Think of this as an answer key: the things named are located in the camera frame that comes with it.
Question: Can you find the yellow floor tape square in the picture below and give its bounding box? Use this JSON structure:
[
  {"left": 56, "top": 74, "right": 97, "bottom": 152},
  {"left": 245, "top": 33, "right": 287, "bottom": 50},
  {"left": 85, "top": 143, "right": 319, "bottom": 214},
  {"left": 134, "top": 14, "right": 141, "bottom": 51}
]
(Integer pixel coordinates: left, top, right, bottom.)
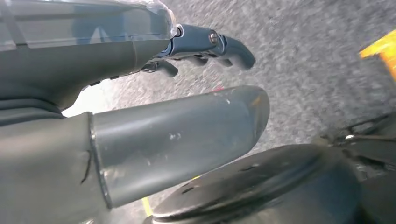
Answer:
[{"left": 358, "top": 29, "right": 396, "bottom": 82}]

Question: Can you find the ribbed grey left arm sleeve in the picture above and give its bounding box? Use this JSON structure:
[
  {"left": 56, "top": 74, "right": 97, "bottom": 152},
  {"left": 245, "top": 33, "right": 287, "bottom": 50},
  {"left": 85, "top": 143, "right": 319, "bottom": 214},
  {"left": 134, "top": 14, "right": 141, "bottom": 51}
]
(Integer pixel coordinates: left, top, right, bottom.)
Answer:
[{"left": 0, "top": 96, "right": 66, "bottom": 127}]

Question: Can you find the dark robot lower frame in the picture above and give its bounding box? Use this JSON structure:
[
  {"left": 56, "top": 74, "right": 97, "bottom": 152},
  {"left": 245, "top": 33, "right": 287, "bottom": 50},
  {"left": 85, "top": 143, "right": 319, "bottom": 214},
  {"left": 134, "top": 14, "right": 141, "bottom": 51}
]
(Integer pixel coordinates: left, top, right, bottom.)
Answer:
[{"left": 312, "top": 112, "right": 396, "bottom": 224}]

